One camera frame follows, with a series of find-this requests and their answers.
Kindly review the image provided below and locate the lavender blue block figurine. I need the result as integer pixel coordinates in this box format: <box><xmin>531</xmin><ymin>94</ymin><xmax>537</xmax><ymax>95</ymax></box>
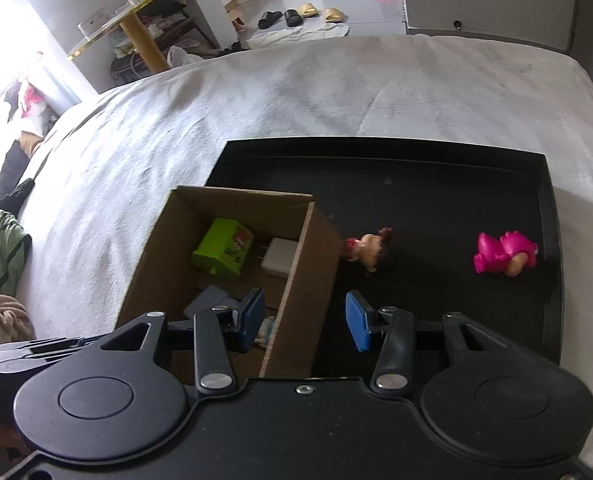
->
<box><xmin>182</xmin><ymin>285</ymin><xmax>239</xmax><ymax>318</ymax></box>

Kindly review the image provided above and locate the blue red cupcake figurine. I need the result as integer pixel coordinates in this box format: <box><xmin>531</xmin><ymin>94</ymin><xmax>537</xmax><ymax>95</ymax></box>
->
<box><xmin>254</xmin><ymin>315</ymin><xmax>276</xmax><ymax>349</ymax></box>

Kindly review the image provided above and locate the green square toy box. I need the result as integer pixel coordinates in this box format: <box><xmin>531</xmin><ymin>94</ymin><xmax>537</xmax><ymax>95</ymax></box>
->
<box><xmin>191</xmin><ymin>218</ymin><xmax>254</xmax><ymax>278</ymax></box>

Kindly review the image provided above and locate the white USB wall charger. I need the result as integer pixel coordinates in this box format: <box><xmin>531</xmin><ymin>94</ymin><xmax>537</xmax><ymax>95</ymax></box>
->
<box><xmin>254</xmin><ymin>237</ymin><xmax>298</xmax><ymax>278</ymax></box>

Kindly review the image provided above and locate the brown cardboard box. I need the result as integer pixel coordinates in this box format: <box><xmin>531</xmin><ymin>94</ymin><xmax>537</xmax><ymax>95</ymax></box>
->
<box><xmin>118</xmin><ymin>186</ymin><xmax>342</xmax><ymax>379</ymax></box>

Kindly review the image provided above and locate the small brown-haired doll figurine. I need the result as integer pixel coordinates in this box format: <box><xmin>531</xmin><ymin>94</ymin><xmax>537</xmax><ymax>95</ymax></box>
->
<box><xmin>343</xmin><ymin>226</ymin><xmax>392</xmax><ymax>272</ymax></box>

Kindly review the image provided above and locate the black rectangular tray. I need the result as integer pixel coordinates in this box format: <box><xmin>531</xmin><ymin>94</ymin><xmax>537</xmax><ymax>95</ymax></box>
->
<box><xmin>208</xmin><ymin>136</ymin><xmax>563</xmax><ymax>377</ymax></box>

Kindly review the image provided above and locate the pink hooded doll figurine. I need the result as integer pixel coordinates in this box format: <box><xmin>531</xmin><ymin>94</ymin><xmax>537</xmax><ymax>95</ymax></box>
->
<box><xmin>473</xmin><ymin>231</ymin><xmax>539</xmax><ymax>278</ymax></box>

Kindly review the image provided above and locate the white plush blanket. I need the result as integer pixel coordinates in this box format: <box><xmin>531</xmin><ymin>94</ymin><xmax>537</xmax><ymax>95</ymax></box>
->
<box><xmin>16</xmin><ymin>35</ymin><xmax>593</xmax><ymax>466</ymax></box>

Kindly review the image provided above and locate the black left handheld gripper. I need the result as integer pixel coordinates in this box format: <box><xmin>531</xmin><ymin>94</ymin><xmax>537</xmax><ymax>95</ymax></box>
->
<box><xmin>0</xmin><ymin>336</ymin><xmax>102</xmax><ymax>374</ymax></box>

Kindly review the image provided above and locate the green striped garment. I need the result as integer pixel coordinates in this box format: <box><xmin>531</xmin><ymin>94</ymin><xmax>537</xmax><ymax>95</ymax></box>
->
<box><xmin>0</xmin><ymin>210</ymin><xmax>32</xmax><ymax>297</ymax></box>

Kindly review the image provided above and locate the round glass gold-rim table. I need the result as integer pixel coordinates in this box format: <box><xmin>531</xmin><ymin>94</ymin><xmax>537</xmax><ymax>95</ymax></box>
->
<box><xmin>68</xmin><ymin>0</ymin><xmax>170</xmax><ymax>74</ymax></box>

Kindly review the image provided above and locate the white floor mat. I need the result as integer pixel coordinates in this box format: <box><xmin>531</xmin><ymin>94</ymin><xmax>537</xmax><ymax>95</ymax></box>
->
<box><xmin>246</xmin><ymin>23</ymin><xmax>350</xmax><ymax>50</ymax></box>

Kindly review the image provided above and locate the black slipper left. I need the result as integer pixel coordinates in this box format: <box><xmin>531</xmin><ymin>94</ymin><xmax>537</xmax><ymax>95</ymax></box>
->
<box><xmin>257</xmin><ymin>11</ymin><xmax>283</xmax><ymax>30</ymax></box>

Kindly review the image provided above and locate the black slipper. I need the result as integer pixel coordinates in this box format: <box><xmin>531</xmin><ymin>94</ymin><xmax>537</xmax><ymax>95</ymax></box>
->
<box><xmin>257</xmin><ymin>11</ymin><xmax>283</xmax><ymax>30</ymax></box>
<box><xmin>283</xmin><ymin>9</ymin><xmax>303</xmax><ymax>28</ymax></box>

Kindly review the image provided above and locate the black slipper right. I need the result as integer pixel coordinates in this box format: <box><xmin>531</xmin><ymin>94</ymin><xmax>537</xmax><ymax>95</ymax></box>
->
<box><xmin>283</xmin><ymin>9</ymin><xmax>303</xmax><ymax>28</ymax></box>

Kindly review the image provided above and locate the beige slipper left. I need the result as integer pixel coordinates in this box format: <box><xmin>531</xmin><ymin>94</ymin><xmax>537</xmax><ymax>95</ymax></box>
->
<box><xmin>298</xmin><ymin>2</ymin><xmax>319</xmax><ymax>18</ymax></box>

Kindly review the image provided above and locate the beige slipper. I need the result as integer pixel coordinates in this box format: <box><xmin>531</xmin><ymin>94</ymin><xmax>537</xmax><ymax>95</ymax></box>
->
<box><xmin>324</xmin><ymin>8</ymin><xmax>345</xmax><ymax>24</ymax></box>
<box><xmin>298</xmin><ymin>2</ymin><xmax>319</xmax><ymax>18</ymax></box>

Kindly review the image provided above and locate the beige slipper right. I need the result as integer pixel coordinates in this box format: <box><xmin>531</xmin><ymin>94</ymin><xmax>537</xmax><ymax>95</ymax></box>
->
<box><xmin>324</xmin><ymin>8</ymin><xmax>345</xmax><ymax>24</ymax></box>

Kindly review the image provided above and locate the grey white cabinet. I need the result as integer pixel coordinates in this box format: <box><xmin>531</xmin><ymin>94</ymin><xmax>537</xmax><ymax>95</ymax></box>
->
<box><xmin>401</xmin><ymin>0</ymin><xmax>585</xmax><ymax>53</ymax></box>

